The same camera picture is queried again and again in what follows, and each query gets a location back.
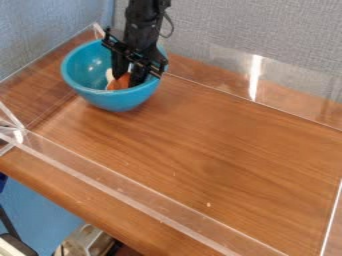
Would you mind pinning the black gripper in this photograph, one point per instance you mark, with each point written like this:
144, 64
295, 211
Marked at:
137, 48

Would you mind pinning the orange toy mushroom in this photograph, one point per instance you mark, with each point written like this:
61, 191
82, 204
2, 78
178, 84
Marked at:
117, 84

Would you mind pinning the blue plastic bowl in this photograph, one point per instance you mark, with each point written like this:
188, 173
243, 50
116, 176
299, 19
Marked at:
84, 71

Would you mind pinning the white device under table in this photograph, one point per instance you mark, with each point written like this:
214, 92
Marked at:
88, 241

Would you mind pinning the clear acrylic barrier frame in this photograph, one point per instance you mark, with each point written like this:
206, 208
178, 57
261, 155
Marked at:
222, 168

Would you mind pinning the black chair frame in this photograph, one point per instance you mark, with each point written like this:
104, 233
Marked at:
11, 243

